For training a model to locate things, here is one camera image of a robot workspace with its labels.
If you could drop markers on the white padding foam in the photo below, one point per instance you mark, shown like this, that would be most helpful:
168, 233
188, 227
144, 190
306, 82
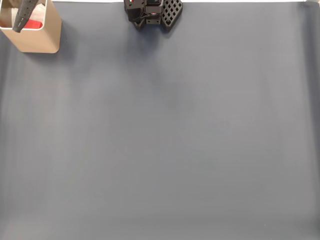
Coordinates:
8, 15

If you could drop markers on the beige box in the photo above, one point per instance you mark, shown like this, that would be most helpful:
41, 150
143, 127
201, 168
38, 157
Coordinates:
37, 40

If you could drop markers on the red cube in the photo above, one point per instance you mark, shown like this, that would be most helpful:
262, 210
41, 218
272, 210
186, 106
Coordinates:
33, 24

